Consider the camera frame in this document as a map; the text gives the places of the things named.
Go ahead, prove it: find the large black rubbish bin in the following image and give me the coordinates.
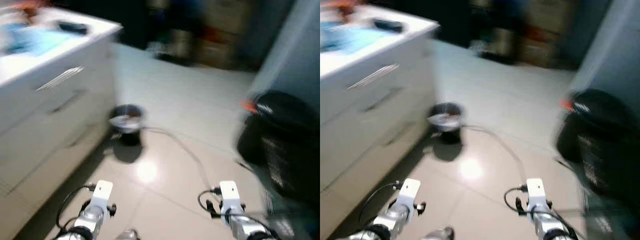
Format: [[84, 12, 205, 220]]
[[236, 90, 321, 211], [555, 89, 640, 211]]

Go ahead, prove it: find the small black floor pot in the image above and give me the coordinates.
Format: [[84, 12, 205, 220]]
[[428, 102, 466, 146], [109, 104, 147, 147]]

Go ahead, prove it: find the small black flat object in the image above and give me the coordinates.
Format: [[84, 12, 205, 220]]
[[374, 19, 405, 34], [57, 21, 90, 36]]

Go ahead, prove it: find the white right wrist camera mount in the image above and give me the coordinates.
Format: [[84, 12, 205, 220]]
[[526, 178, 546, 211], [219, 180, 242, 213]]

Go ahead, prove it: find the light blue cloth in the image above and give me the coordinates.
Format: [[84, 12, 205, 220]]
[[0, 22, 76, 57], [320, 21, 396, 55]]

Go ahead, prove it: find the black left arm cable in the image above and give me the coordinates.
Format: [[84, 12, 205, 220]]
[[55, 184, 97, 231], [359, 181, 403, 226]]

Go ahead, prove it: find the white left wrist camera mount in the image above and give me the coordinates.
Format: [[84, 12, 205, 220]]
[[400, 178, 422, 211], [91, 180, 114, 213]]

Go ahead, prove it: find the brown cardboard box stack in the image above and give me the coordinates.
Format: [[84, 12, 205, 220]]
[[197, 0, 251, 71], [517, 0, 576, 68]]

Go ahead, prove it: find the grey floor cable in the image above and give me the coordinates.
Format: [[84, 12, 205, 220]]
[[462, 125, 528, 183], [142, 126, 213, 193]]

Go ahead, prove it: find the orange blurry object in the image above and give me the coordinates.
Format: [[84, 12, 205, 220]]
[[332, 0, 361, 21], [10, 0, 43, 23]]

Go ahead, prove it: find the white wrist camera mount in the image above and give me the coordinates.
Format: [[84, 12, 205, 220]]
[[219, 180, 242, 213], [400, 178, 422, 211], [526, 178, 546, 211], [91, 180, 114, 213]]

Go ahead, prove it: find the silver drawer handle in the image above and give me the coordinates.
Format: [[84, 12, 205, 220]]
[[382, 122, 416, 147], [347, 63, 401, 91], [67, 125, 98, 148], [36, 66, 85, 92], [364, 87, 405, 113], [50, 90, 88, 115]]

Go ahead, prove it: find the white drawer cabinet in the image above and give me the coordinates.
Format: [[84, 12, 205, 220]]
[[320, 2, 441, 240], [0, 5, 123, 240]]

